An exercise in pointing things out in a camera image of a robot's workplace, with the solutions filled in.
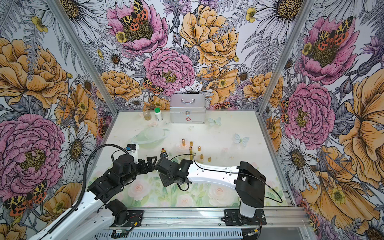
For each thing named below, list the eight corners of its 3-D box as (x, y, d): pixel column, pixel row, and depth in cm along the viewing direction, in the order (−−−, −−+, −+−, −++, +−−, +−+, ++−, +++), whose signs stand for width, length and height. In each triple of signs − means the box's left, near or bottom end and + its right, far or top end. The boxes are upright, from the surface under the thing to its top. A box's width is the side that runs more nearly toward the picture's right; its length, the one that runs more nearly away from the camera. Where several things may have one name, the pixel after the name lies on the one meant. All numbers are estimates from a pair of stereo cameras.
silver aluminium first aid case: (172, 124, 116) (169, 109, 104) (174, 108, 127) (172, 92, 115) (204, 124, 116) (205, 109, 104) (204, 108, 127) (204, 93, 115)
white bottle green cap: (157, 122, 117) (154, 114, 111) (155, 116, 122) (153, 108, 115) (163, 121, 118) (161, 113, 112) (161, 114, 123) (159, 106, 116)
